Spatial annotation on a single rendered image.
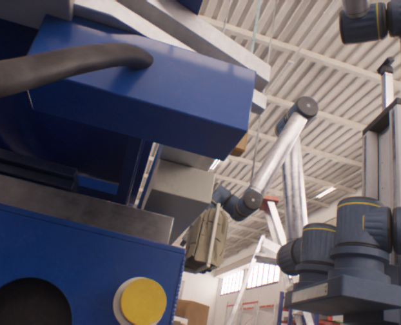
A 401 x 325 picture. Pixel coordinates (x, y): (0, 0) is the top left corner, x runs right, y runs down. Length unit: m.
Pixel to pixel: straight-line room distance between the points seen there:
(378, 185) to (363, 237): 0.70
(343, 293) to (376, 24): 1.04
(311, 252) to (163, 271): 1.48
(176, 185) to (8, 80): 0.55
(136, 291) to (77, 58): 0.40
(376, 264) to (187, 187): 1.10
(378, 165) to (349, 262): 0.87
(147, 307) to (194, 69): 0.37
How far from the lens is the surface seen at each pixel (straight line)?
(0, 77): 0.33
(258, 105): 0.67
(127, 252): 0.76
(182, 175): 0.84
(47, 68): 0.37
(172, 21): 0.63
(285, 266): 2.47
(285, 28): 11.24
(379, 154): 2.49
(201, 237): 1.47
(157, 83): 0.54
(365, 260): 1.74
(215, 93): 0.55
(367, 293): 1.69
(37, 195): 0.83
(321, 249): 2.16
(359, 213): 1.80
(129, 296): 0.67
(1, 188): 0.85
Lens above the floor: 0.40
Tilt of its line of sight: 25 degrees up
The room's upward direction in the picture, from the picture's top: 11 degrees clockwise
